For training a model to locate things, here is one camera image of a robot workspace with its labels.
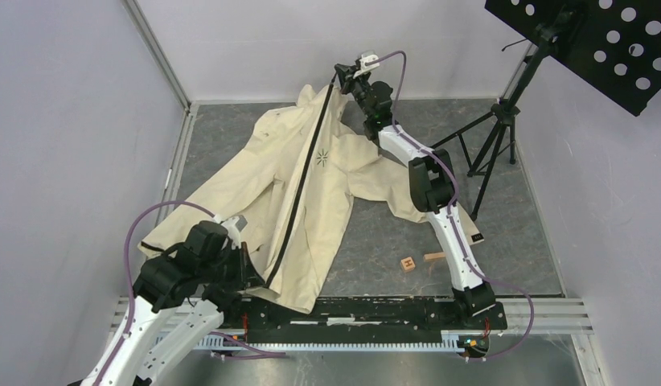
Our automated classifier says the small wooden letter block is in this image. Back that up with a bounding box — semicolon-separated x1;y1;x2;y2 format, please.
400;257;416;273

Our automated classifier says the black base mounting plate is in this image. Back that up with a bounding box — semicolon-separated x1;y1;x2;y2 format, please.
221;296;507;344

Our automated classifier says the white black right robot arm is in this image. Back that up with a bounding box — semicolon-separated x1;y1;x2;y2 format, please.
334;63;495;328

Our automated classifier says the small wooden stick block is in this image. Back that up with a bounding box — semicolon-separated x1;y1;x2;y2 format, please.
423;252;446;262

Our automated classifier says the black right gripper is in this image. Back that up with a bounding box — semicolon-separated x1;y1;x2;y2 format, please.
337;63;372;119

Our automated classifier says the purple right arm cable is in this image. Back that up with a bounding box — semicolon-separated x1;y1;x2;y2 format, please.
377;50;535;363

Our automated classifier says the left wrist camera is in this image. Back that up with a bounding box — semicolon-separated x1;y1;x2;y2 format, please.
212;214;248;249

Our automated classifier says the black music stand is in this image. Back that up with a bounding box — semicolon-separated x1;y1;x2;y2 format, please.
435;1;661;220

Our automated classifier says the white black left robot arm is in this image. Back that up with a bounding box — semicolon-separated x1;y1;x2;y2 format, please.
78;216;264;385

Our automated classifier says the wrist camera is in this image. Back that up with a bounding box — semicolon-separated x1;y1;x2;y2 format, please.
355;51;380;77
212;214;248;249

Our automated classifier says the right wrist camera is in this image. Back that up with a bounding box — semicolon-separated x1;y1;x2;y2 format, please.
355;51;380;77

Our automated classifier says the cream zip-up jacket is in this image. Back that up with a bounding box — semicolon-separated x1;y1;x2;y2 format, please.
139;86;478;314

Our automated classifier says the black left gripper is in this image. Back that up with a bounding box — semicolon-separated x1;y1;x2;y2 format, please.
199;241;265;292

